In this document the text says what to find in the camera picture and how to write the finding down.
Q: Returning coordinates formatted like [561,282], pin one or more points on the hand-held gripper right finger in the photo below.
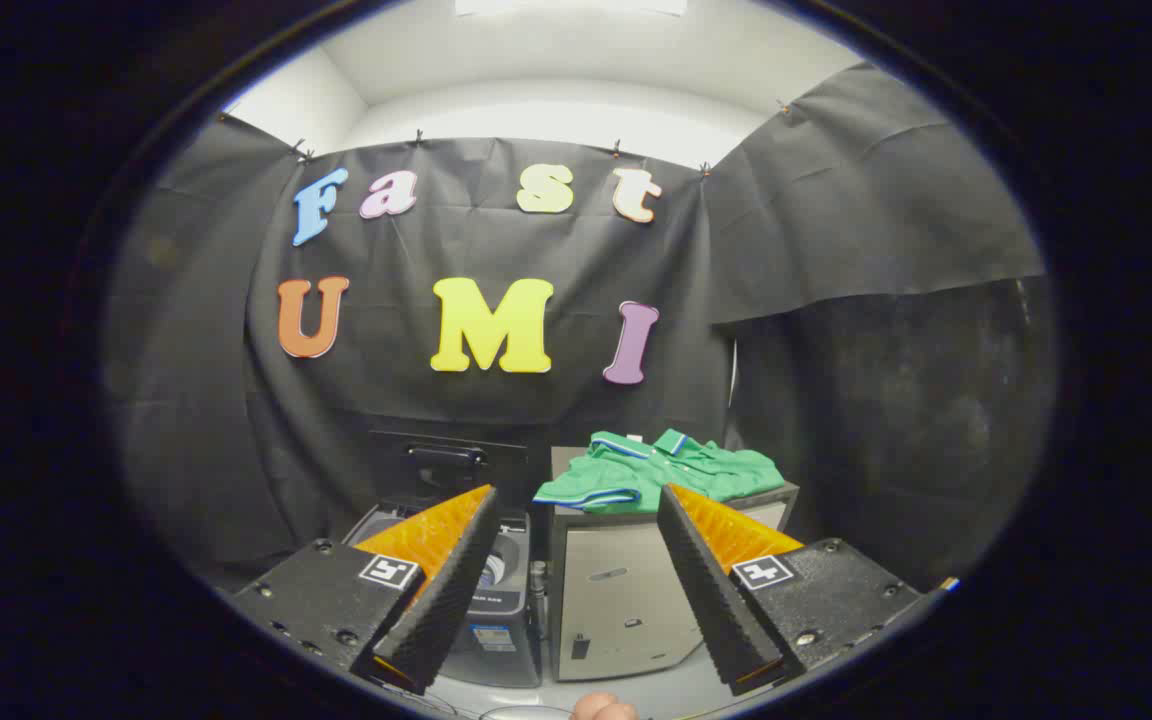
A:
[706,590]

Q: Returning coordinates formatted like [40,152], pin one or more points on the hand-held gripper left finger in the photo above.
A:
[456,590]

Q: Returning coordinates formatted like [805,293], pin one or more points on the grey washing machine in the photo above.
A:
[506,620]

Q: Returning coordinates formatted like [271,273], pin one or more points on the green polo shirt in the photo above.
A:
[666,472]

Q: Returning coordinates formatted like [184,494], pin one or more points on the grey cabinet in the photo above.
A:
[616,590]

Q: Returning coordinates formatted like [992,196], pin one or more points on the ceiling light panel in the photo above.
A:
[566,5]

